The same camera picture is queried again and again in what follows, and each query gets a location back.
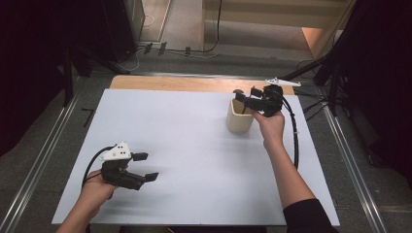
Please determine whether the person's right hand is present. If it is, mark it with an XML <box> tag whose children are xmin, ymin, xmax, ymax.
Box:
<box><xmin>252</xmin><ymin>110</ymin><xmax>287</xmax><ymax>150</ymax></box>

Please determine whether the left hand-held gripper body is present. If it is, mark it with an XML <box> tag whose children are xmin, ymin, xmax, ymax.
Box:
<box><xmin>98</xmin><ymin>141</ymin><xmax>147</xmax><ymax>191</ymax></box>

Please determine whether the beige square pen holder cup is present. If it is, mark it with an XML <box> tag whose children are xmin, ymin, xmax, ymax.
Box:
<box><xmin>225</xmin><ymin>96</ymin><xmax>257</xmax><ymax>134</ymax></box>

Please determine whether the black computer tower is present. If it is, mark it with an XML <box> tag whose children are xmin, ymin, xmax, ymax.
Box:
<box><xmin>101</xmin><ymin>0</ymin><xmax>146</xmax><ymax>62</ymax></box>

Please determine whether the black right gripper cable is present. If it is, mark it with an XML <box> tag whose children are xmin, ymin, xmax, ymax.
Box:
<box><xmin>278</xmin><ymin>91</ymin><xmax>300</xmax><ymax>171</ymax></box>

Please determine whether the black metal stand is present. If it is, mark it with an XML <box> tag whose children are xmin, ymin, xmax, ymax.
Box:
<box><xmin>276</xmin><ymin>0</ymin><xmax>358</xmax><ymax>117</ymax></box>
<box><xmin>61</xmin><ymin>42</ymin><xmax>132</xmax><ymax>109</ymax></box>

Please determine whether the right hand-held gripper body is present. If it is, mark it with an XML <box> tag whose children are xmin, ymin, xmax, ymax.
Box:
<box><xmin>244</xmin><ymin>77</ymin><xmax>302</xmax><ymax>118</ymax></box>

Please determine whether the black floor cable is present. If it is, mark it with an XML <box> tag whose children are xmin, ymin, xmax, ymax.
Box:
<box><xmin>302</xmin><ymin>98</ymin><xmax>326</xmax><ymax>114</ymax></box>
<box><xmin>305</xmin><ymin>106</ymin><xmax>326</xmax><ymax>122</ymax></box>

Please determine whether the metal floor rail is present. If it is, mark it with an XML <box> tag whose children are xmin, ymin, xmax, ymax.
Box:
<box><xmin>322</xmin><ymin>103</ymin><xmax>390</xmax><ymax>233</ymax></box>
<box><xmin>0</xmin><ymin>91</ymin><xmax>82</xmax><ymax>233</ymax></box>

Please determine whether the person's left hand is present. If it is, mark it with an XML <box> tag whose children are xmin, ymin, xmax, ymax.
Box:
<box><xmin>80</xmin><ymin>170</ymin><xmax>120</xmax><ymax>214</ymax></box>

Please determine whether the beige furniture panel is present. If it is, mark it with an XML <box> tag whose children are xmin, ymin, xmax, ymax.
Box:
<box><xmin>202</xmin><ymin>0</ymin><xmax>356</xmax><ymax>59</ymax></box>

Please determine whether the white table mat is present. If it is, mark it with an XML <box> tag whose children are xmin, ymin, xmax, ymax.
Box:
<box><xmin>51</xmin><ymin>88</ymin><xmax>341</xmax><ymax>227</ymax></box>

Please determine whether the black sleeve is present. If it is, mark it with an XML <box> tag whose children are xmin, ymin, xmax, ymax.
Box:
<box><xmin>282</xmin><ymin>198</ymin><xmax>339</xmax><ymax>233</ymax></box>

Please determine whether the black curtain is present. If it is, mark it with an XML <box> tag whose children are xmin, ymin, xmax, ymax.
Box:
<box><xmin>336</xmin><ymin>0</ymin><xmax>412</xmax><ymax>183</ymax></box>
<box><xmin>0</xmin><ymin>0</ymin><xmax>108</xmax><ymax>156</ymax></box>

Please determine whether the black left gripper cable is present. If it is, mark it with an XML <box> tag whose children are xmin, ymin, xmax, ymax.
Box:
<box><xmin>81</xmin><ymin>146</ymin><xmax>115</xmax><ymax>188</ymax></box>

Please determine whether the black hanging cable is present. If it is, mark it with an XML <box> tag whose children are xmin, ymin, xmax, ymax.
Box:
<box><xmin>203</xmin><ymin>0</ymin><xmax>224</xmax><ymax>53</ymax></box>

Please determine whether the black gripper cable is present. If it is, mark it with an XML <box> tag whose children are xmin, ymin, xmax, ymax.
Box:
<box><xmin>278</xmin><ymin>91</ymin><xmax>300</xmax><ymax>171</ymax></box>
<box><xmin>81</xmin><ymin>146</ymin><xmax>115</xmax><ymax>188</ymax></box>

